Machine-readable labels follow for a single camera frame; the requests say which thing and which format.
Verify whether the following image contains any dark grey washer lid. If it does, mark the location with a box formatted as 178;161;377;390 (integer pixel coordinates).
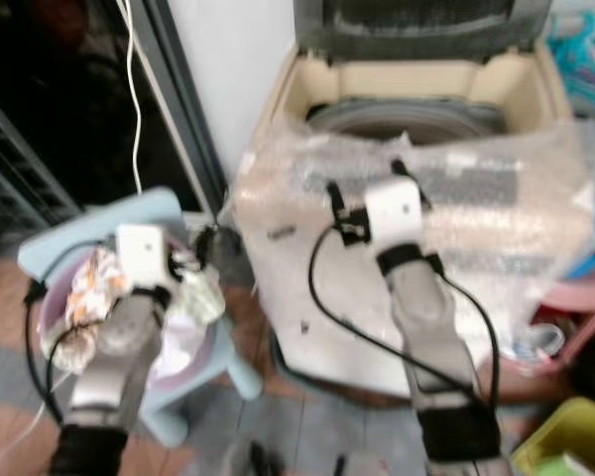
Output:
293;0;553;59

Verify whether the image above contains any orange floral white cloth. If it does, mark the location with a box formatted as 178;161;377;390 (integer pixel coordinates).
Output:
61;247;132;376

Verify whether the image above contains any white floor cable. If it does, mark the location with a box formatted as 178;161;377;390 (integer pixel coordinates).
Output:
0;395;62;476

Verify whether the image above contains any yellow-green plastic bin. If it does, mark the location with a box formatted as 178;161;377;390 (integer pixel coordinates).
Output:
510;396;595;476

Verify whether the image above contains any pale green white cloth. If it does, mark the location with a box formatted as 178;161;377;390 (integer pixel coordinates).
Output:
171;256;226;326

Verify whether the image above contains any beige top-load washing machine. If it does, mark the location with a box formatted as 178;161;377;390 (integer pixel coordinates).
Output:
231;0;595;403

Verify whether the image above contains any grey wire mesh grille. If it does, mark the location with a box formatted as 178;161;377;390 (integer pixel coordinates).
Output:
0;89;82;251

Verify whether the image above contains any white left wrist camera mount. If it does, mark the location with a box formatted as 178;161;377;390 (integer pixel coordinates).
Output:
116;224;169;292

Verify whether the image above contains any clear bubble wrap sheet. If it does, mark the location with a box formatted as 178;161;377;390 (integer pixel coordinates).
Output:
231;124;595;323

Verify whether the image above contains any lavender plastic wash basin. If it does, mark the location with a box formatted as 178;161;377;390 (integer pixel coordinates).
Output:
38;241;227;390

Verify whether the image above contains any small white cup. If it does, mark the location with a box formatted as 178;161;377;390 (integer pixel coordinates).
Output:
530;321;568;360

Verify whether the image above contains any teal patterned cloth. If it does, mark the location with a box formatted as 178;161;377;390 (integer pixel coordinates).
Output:
544;9;595;118

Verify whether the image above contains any dark metal door frame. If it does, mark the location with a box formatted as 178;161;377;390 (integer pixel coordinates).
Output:
142;0;231;221

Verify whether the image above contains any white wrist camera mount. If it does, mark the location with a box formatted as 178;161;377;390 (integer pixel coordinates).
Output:
116;224;169;292
363;176;426;250

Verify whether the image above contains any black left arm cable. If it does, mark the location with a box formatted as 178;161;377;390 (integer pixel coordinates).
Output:
23;238;115;427

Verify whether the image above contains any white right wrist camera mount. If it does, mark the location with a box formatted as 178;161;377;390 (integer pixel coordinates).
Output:
363;176;426;250

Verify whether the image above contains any light blue plastic stool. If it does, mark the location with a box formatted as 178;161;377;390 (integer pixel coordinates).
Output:
17;187;265;449

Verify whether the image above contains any pink plastic stool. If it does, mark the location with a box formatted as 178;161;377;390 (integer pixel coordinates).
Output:
529;252;595;346

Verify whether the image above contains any thin white hanging cable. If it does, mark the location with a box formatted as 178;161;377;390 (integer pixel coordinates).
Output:
117;0;147;196

